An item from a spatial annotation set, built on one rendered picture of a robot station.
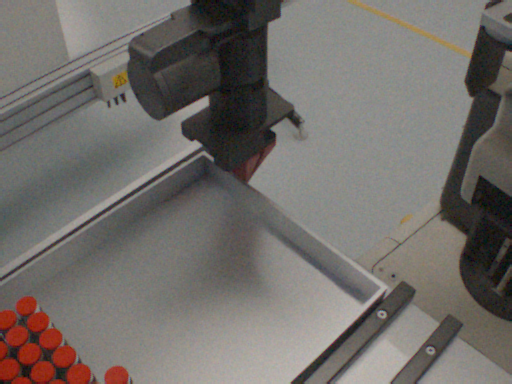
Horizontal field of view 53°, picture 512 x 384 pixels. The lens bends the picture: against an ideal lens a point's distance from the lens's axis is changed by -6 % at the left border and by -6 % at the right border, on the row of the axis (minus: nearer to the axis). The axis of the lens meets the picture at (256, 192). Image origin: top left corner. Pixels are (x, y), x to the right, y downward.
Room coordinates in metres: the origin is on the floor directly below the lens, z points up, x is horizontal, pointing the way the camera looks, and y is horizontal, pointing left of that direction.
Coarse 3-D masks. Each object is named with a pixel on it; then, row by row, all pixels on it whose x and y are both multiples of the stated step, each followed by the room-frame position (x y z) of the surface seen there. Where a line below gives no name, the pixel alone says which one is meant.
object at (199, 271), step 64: (192, 192) 0.43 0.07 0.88; (256, 192) 0.40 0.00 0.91; (64, 256) 0.32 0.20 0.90; (128, 256) 0.33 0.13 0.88; (192, 256) 0.34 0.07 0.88; (256, 256) 0.34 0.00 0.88; (320, 256) 0.33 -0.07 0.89; (64, 320) 0.26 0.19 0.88; (128, 320) 0.26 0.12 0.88; (192, 320) 0.26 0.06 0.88; (256, 320) 0.26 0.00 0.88; (320, 320) 0.26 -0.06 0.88
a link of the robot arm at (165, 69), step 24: (192, 0) 0.44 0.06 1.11; (216, 0) 0.43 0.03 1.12; (264, 0) 0.39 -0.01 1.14; (168, 24) 0.39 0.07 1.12; (192, 24) 0.39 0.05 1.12; (216, 24) 0.39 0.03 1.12; (240, 24) 0.39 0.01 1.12; (264, 24) 0.40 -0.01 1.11; (144, 48) 0.36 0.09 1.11; (168, 48) 0.36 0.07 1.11; (192, 48) 0.37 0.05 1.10; (144, 72) 0.36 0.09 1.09; (168, 72) 0.35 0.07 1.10; (192, 72) 0.36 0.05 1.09; (216, 72) 0.38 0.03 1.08; (144, 96) 0.36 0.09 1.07; (168, 96) 0.34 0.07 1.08; (192, 96) 0.36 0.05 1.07
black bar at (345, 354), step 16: (400, 288) 0.28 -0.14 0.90; (384, 304) 0.27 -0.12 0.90; (400, 304) 0.26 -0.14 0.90; (368, 320) 0.25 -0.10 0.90; (384, 320) 0.25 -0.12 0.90; (352, 336) 0.23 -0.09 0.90; (368, 336) 0.23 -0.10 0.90; (336, 352) 0.22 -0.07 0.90; (352, 352) 0.22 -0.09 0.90; (320, 368) 0.20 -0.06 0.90; (336, 368) 0.20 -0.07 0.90
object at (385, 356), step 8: (384, 344) 0.23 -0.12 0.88; (376, 352) 0.22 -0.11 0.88; (384, 352) 0.22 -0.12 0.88; (392, 352) 0.22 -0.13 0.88; (400, 352) 0.22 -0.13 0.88; (368, 360) 0.22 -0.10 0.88; (376, 360) 0.22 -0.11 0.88; (384, 360) 0.22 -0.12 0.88; (392, 360) 0.22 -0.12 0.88; (400, 360) 0.22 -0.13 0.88; (360, 368) 0.21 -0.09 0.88; (368, 368) 0.21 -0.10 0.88; (376, 368) 0.21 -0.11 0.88; (384, 368) 0.21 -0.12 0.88; (392, 368) 0.21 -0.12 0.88; (400, 368) 0.21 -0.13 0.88; (352, 376) 0.20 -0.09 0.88; (360, 376) 0.20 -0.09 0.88; (368, 376) 0.20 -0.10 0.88; (376, 376) 0.20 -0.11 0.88; (384, 376) 0.20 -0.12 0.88; (392, 376) 0.20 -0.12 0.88
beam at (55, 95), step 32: (288, 0) 1.76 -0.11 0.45; (128, 32) 1.37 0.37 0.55; (64, 64) 1.21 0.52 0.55; (96, 64) 1.21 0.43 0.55; (0, 96) 1.08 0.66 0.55; (32, 96) 1.07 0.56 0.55; (64, 96) 1.13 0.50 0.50; (96, 96) 1.20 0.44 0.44; (0, 128) 0.99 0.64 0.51; (32, 128) 1.05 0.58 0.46
